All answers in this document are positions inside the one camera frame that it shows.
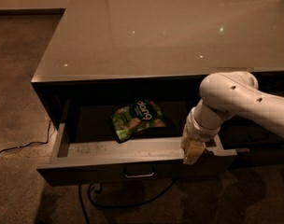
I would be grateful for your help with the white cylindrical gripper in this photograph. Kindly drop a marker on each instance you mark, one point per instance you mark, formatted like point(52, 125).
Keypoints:
point(196, 130)

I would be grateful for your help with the grey drawer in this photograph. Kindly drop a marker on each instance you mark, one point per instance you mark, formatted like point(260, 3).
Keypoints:
point(259, 157)
point(86, 149)
point(248, 136)

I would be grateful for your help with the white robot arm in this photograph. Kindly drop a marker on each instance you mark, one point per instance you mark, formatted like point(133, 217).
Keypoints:
point(222, 96)

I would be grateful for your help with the dark grey drawer cabinet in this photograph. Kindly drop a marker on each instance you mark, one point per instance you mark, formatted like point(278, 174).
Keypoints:
point(118, 52)

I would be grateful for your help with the green snack bag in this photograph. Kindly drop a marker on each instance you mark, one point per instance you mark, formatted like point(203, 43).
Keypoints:
point(136, 118)

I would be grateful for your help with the dark wall baseboard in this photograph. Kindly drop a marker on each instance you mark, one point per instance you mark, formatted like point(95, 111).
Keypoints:
point(31, 11)

